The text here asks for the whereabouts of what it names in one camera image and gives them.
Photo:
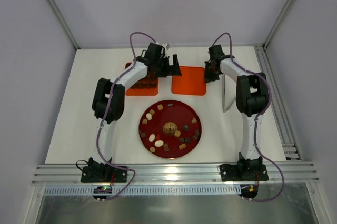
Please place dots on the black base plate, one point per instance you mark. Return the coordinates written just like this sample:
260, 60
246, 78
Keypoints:
235, 173
104, 174

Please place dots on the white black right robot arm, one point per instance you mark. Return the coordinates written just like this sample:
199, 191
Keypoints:
252, 100

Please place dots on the tan heart chocolate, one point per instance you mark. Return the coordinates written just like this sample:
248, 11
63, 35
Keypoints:
194, 120

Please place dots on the white oval chocolate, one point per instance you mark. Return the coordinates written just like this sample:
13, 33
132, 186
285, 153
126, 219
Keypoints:
159, 143

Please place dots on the brown rectangular chocolate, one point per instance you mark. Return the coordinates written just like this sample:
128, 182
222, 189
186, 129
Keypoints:
166, 147

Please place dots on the cream round chocolate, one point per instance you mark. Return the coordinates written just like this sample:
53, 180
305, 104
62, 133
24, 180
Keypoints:
148, 116

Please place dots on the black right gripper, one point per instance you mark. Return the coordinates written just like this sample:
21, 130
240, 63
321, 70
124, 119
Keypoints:
209, 70

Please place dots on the tan scalloped round chocolate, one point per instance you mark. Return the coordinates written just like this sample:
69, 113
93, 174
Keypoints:
177, 133

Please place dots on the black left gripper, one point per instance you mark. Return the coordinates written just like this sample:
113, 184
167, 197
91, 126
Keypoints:
167, 67

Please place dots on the dark flower chocolate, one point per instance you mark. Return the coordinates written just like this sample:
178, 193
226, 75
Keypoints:
186, 128

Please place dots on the tan bar chocolate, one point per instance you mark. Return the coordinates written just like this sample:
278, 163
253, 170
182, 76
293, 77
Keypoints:
182, 146

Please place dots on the orange compartment chocolate box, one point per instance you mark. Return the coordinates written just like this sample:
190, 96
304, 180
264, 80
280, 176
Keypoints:
140, 82

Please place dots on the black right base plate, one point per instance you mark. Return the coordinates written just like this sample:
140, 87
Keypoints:
235, 173

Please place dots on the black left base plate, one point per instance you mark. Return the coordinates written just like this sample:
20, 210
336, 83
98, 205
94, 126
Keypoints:
104, 174

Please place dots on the round red plate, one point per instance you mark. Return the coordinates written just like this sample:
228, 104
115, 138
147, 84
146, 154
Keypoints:
165, 122

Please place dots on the aluminium mounting rail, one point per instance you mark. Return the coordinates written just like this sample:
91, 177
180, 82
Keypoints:
293, 171

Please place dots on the orange box lid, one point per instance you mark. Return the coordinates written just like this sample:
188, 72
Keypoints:
191, 82

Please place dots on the dark striped square chocolate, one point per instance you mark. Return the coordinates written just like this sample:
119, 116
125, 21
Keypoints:
187, 140

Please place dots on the grey perforated cable tray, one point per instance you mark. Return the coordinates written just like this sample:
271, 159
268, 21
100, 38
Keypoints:
143, 190

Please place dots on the metal tongs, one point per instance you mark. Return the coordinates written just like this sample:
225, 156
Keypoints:
228, 93

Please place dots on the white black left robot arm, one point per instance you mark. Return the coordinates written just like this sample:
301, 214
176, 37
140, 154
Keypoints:
109, 103

